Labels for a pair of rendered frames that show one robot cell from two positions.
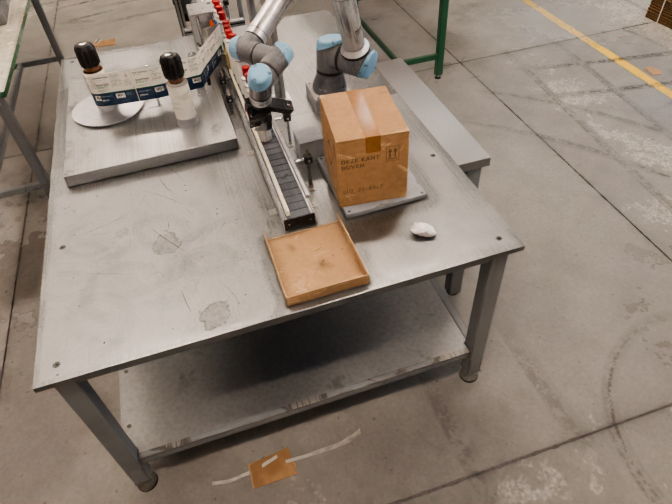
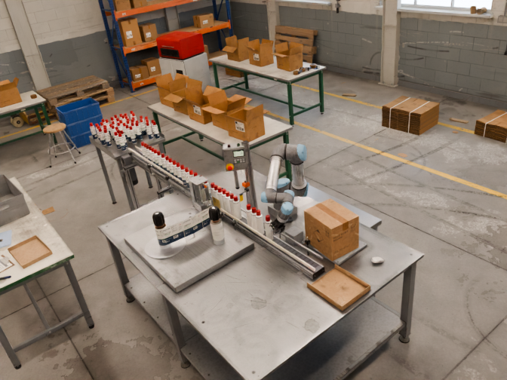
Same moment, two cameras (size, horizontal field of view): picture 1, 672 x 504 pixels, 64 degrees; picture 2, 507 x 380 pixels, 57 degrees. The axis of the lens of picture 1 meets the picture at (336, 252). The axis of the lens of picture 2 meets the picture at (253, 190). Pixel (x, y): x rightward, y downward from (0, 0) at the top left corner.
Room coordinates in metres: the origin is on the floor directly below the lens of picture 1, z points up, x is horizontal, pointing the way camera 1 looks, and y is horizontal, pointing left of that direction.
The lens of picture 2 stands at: (-0.73, 1.26, 2.91)
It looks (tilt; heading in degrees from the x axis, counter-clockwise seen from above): 30 degrees down; 340
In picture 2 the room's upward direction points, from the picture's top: 7 degrees counter-clockwise
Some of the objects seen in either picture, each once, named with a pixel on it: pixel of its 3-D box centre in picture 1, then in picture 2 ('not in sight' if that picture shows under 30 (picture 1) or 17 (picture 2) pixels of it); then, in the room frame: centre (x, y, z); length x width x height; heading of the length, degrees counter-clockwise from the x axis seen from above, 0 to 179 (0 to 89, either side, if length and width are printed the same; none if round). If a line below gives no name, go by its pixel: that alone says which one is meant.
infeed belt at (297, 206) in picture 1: (250, 103); (243, 223); (2.15, 0.32, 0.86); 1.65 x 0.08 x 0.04; 15
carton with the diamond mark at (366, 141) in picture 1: (363, 145); (331, 228); (1.58, -0.12, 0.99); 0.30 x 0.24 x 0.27; 8
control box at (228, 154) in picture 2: not in sight; (235, 157); (2.27, 0.27, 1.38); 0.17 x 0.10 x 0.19; 70
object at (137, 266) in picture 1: (235, 131); (243, 240); (2.00, 0.39, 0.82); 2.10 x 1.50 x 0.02; 15
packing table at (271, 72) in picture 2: not in sight; (265, 84); (6.54, -1.86, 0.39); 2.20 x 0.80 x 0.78; 14
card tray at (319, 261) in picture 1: (314, 256); (338, 286); (1.19, 0.07, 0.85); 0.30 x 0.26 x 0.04; 15
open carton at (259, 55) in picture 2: not in sight; (259, 53); (6.52, -1.79, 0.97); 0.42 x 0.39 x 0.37; 102
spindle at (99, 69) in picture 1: (95, 76); (161, 229); (2.16, 0.95, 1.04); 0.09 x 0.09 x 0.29
